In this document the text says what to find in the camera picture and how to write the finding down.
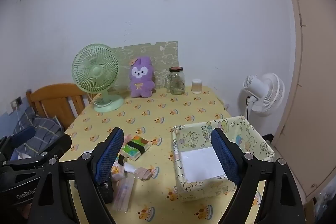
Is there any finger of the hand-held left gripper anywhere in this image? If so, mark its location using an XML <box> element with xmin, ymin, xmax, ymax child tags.
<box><xmin>31</xmin><ymin>133</ymin><xmax>72</xmax><ymax>165</ymax></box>
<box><xmin>0</xmin><ymin>126</ymin><xmax>36</xmax><ymax>159</ymax></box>

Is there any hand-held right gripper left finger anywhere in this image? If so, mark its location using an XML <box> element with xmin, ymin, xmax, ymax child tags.
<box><xmin>29</xmin><ymin>127</ymin><xmax>124</xmax><ymax>224</ymax></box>

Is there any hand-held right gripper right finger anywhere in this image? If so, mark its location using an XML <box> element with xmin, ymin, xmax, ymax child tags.
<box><xmin>211</xmin><ymin>128</ymin><xmax>307</xmax><ymax>224</ymax></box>

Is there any pink patterned packet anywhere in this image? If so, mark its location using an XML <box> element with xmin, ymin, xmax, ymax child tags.
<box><xmin>110</xmin><ymin>161</ymin><xmax>126</xmax><ymax>182</ymax></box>

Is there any black glitter pouch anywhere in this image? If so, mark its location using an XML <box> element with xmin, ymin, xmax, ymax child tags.
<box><xmin>98</xmin><ymin>181</ymin><xmax>114</xmax><ymax>205</ymax></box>

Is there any cartoon print fabric storage box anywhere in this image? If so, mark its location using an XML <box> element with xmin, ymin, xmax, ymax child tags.
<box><xmin>171</xmin><ymin>115</ymin><xmax>275</xmax><ymax>202</ymax></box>

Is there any clear plastic tube packet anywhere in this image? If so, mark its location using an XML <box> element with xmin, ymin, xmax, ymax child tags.
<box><xmin>112</xmin><ymin>176</ymin><xmax>135</xmax><ymax>212</ymax></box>

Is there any grey plaid blanket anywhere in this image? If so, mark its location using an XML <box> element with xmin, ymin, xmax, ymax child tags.
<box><xmin>13</xmin><ymin>106</ymin><xmax>65</xmax><ymax>159</ymax></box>

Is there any green tissue pack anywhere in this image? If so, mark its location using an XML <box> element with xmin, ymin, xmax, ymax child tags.
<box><xmin>120</xmin><ymin>135</ymin><xmax>152</xmax><ymax>161</ymax></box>

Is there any purple plush bunny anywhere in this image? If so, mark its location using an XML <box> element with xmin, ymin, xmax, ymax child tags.
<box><xmin>129</xmin><ymin>56</ymin><xmax>155</xmax><ymax>98</ymax></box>

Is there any white standing fan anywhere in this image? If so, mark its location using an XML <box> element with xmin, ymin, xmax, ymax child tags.
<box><xmin>238</xmin><ymin>72</ymin><xmax>285</xmax><ymax>119</ymax></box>

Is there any green desk fan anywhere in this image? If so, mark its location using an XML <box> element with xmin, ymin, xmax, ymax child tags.
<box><xmin>72</xmin><ymin>43</ymin><xmax>125</xmax><ymax>113</ymax></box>

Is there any glass jar with brown lid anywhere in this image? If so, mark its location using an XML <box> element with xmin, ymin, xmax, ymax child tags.
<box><xmin>169</xmin><ymin>67</ymin><xmax>186</xmax><ymax>95</ymax></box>

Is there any clear plastic bag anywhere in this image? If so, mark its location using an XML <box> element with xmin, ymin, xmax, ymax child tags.
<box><xmin>314</xmin><ymin>182</ymin><xmax>336</xmax><ymax>224</ymax></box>

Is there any green patterned board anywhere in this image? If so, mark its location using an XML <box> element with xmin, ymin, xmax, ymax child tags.
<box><xmin>112</xmin><ymin>41</ymin><xmax>178</xmax><ymax>90</ymax></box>

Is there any beige wardrobe door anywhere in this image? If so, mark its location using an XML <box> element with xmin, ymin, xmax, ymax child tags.
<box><xmin>270</xmin><ymin>0</ymin><xmax>336</xmax><ymax>201</ymax></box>

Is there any white cable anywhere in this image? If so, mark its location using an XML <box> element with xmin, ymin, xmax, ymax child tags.
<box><xmin>14</xmin><ymin>106</ymin><xmax>24</xmax><ymax>130</ymax></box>

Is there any wall socket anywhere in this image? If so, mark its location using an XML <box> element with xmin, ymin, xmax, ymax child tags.
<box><xmin>11</xmin><ymin>97</ymin><xmax>23</xmax><ymax>110</ymax></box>

